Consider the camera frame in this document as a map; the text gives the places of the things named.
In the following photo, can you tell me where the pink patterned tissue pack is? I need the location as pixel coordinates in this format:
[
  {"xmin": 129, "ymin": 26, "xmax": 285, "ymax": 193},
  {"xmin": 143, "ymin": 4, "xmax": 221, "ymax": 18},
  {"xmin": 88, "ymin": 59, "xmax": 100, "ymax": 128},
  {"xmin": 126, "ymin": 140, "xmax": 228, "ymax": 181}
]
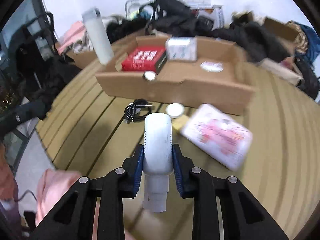
[{"xmin": 181, "ymin": 104, "xmax": 253, "ymax": 171}]

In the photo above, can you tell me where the small yellow block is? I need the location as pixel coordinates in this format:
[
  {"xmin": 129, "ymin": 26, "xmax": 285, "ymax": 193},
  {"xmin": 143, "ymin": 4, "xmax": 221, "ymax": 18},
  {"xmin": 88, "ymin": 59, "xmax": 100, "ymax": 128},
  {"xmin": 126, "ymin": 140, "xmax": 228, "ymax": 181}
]
[{"xmin": 172, "ymin": 115, "xmax": 189, "ymax": 131}]

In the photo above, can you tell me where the white plastic squeeze bottle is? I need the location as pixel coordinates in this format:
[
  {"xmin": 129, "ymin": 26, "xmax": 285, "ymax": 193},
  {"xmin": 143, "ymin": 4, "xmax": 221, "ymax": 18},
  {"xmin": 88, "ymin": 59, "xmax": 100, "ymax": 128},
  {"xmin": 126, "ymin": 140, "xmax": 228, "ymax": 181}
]
[{"xmin": 143, "ymin": 113, "xmax": 173, "ymax": 213}]

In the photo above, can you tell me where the black cable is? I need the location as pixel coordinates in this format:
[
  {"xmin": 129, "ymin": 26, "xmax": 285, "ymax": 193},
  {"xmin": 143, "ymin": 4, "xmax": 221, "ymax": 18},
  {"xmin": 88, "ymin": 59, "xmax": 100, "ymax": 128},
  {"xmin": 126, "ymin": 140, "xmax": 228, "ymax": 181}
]
[{"xmin": 124, "ymin": 99, "xmax": 154, "ymax": 125}]

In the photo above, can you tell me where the round white lid tin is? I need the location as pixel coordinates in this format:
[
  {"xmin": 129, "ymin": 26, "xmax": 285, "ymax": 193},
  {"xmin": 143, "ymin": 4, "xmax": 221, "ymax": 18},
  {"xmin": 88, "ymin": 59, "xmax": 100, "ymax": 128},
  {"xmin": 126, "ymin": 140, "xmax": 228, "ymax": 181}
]
[{"xmin": 165, "ymin": 103, "xmax": 184, "ymax": 119}]

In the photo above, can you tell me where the red printed box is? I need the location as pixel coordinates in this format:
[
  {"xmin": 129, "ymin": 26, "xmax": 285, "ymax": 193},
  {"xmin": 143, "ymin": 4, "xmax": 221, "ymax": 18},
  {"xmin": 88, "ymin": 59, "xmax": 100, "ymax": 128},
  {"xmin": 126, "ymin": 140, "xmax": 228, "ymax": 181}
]
[{"xmin": 121, "ymin": 46, "xmax": 167, "ymax": 74}]

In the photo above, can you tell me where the clear plastic jar container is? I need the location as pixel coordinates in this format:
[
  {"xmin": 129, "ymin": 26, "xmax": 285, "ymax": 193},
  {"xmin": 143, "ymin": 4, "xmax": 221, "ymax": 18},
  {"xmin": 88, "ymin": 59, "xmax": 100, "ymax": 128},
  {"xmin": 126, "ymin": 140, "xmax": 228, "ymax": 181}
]
[{"xmin": 165, "ymin": 37, "xmax": 197, "ymax": 62}]

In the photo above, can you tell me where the small white round jar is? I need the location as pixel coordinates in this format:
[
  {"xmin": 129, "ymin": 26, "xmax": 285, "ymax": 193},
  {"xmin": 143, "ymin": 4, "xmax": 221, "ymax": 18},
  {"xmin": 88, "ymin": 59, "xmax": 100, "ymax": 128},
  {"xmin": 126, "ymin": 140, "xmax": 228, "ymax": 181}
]
[{"xmin": 143, "ymin": 70, "xmax": 157, "ymax": 81}]

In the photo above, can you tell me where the shallow cardboard tray box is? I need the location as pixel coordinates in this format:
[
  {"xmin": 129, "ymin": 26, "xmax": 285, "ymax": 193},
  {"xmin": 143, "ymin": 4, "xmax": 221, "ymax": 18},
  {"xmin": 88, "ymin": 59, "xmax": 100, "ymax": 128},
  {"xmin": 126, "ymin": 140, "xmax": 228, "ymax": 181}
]
[{"xmin": 95, "ymin": 36, "xmax": 255, "ymax": 115}]

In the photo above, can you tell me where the black baby stroller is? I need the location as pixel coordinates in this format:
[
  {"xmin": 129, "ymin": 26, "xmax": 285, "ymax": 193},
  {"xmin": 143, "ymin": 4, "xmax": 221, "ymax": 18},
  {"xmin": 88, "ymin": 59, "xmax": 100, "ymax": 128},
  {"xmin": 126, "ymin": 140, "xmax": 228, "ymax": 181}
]
[{"xmin": 8, "ymin": 12, "xmax": 81, "ymax": 120}]

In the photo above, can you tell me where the blue fabric bag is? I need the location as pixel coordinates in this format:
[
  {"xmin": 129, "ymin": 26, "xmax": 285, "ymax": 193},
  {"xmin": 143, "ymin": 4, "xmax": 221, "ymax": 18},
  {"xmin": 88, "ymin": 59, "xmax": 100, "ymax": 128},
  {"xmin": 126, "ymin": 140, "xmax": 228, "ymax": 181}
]
[{"xmin": 294, "ymin": 22, "xmax": 319, "ymax": 65}]

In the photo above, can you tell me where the black clothes pile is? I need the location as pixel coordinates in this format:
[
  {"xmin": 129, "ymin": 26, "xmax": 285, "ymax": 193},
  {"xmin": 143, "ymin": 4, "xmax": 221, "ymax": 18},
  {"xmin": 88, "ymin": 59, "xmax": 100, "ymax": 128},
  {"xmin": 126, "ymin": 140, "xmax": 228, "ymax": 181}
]
[{"xmin": 210, "ymin": 22, "xmax": 291, "ymax": 62}]

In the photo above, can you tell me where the cardboard box right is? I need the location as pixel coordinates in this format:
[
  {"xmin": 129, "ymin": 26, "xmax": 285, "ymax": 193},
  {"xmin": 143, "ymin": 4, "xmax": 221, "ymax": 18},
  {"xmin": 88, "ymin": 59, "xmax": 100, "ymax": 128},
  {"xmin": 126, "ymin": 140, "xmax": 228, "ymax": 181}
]
[{"xmin": 263, "ymin": 17, "xmax": 298, "ymax": 55}]

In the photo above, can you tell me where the tall white thermos bottle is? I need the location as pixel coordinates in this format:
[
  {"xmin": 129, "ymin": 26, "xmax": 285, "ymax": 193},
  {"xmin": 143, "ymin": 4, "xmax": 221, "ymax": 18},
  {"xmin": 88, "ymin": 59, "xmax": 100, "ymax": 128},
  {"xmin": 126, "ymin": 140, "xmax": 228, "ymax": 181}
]
[{"xmin": 82, "ymin": 7, "xmax": 114, "ymax": 65}]

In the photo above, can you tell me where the white folding chair frame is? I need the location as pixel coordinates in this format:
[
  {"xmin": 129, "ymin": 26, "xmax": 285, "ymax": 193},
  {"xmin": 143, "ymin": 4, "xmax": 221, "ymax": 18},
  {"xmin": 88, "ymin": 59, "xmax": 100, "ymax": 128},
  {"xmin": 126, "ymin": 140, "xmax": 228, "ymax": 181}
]
[{"xmin": 124, "ymin": 0, "xmax": 151, "ymax": 20}]

